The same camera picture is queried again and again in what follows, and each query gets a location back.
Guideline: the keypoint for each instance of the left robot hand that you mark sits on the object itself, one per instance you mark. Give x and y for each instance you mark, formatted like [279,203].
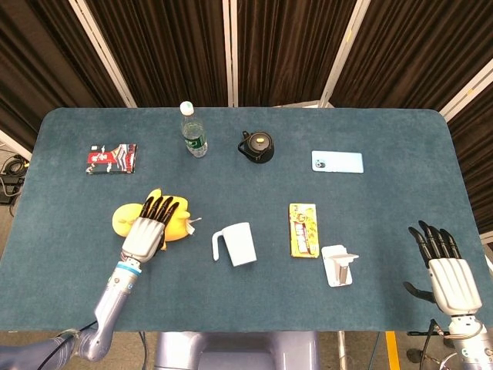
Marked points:
[148,230]

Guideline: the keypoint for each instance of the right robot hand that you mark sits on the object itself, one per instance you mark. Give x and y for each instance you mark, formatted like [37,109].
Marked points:
[447,274]

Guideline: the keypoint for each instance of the yellow plush duck toy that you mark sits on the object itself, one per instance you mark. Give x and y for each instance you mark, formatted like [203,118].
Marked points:
[177,227]

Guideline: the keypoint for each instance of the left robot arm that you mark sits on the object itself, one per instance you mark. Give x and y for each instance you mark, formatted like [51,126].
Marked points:
[104,304]

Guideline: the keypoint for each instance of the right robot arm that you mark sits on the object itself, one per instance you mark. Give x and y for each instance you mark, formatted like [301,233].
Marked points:
[466,339]

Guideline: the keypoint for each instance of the lavender robot base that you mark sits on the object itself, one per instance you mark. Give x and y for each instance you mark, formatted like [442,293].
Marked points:
[237,351]

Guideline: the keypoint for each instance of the red patterned flat box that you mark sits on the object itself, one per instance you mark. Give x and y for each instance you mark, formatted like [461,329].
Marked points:
[112,159]

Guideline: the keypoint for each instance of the white plastic mug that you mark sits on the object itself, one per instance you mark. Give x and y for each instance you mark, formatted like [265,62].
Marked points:
[238,244]

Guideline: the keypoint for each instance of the clear plastic water bottle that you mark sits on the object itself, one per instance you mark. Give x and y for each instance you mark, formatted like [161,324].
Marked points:
[193,133]

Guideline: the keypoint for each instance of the blue felt table mat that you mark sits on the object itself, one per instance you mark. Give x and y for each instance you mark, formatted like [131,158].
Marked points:
[246,285]

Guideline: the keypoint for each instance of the black teapot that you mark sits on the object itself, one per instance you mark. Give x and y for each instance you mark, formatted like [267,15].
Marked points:
[258,146]

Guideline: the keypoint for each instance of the yellow snack box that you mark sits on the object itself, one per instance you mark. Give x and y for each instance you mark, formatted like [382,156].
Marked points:
[303,231]

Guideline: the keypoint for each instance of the light blue smartphone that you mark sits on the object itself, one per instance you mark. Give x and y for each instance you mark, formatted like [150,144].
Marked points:
[337,162]

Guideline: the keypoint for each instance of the white folding screen frame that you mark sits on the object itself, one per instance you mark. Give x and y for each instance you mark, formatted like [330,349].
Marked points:
[232,50]

